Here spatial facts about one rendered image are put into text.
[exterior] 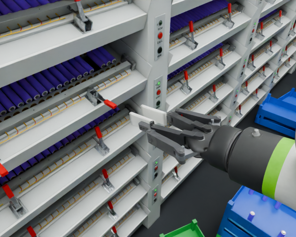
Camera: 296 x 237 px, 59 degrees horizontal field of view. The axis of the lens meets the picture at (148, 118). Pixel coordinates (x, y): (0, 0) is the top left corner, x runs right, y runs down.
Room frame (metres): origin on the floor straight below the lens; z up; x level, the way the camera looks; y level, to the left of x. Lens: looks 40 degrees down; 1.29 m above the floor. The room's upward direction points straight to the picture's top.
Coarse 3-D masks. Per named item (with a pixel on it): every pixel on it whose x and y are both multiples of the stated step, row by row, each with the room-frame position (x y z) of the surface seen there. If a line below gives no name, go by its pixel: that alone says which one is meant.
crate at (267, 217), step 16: (240, 192) 0.66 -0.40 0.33; (256, 192) 0.66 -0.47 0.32; (240, 208) 0.58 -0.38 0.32; (256, 208) 0.58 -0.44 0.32; (272, 208) 0.58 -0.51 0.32; (288, 208) 0.58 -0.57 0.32; (240, 224) 0.51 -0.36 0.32; (256, 224) 0.52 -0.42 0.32; (272, 224) 0.52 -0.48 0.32; (288, 224) 0.52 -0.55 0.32
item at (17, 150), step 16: (112, 48) 0.76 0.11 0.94; (128, 48) 0.71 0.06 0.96; (112, 64) 0.69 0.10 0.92; (144, 64) 0.67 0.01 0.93; (80, 80) 0.60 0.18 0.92; (128, 80) 0.64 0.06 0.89; (144, 80) 0.65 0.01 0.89; (112, 96) 0.57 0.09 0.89; (128, 96) 0.62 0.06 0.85; (64, 112) 0.49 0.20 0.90; (80, 112) 0.50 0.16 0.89; (96, 112) 0.52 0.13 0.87; (32, 128) 0.43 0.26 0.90; (48, 128) 0.44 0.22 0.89; (64, 128) 0.45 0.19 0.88; (0, 144) 0.38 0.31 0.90; (16, 144) 0.39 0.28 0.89; (32, 144) 0.39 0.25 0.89; (48, 144) 0.42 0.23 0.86; (16, 160) 0.36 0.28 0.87; (0, 176) 0.34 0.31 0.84
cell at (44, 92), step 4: (28, 76) 0.56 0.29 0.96; (32, 76) 0.56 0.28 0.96; (28, 80) 0.55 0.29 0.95; (32, 80) 0.55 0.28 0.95; (36, 80) 0.55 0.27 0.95; (32, 84) 0.54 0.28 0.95; (36, 84) 0.54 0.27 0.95; (40, 84) 0.54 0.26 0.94; (36, 88) 0.53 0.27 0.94; (40, 88) 0.53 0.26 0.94; (44, 88) 0.53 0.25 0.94; (40, 92) 0.52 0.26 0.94; (44, 92) 0.52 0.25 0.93
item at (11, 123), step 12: (108, 72) 0.62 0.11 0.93; (120, 72) 0.65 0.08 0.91; (84, 84) 0.56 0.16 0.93; (96, 84) 0.59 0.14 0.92; (60, 96) 0.51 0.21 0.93; (72, 96) 0.53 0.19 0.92; (36, 108) 0.46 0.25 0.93; (48, 108) 0.48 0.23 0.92; (12, 120) 0.42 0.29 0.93; (24, 120) 0.43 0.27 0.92; (0, 132) 0.40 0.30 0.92
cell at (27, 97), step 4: (12, 84) 0.52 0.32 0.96; (16, 84) 0.52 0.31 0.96; (12, 88) 0.52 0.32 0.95; (16, 88) 0.51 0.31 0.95; (20, 88) 0.51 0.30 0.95; (16, 92) 0.51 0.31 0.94; (20, 92) 0.50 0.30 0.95; (24, 92) 0.51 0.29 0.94; (20, 96) 0.50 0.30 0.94; (24, 96) 0.49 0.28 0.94; (28, 96) 0.50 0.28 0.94; (24, 100) 0.49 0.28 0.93; (28, 100) 0.49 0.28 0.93
